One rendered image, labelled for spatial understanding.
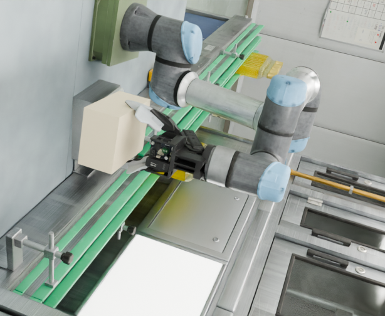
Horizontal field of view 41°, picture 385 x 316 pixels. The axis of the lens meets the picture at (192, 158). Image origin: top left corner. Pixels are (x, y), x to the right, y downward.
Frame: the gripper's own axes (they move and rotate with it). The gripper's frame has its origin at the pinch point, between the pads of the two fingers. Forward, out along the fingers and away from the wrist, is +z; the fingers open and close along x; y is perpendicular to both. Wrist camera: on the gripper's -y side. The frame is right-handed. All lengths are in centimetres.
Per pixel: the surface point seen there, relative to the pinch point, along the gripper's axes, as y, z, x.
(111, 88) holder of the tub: -54, 28, 8
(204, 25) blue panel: -211, 44, 5
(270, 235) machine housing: -77, -33, 54
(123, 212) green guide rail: -47, 15, 47
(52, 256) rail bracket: 0.7, 13.0, 35.5
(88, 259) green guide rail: -22, 14, 51
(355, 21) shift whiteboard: -666, -44, 17
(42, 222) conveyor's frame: -20, 28, 42
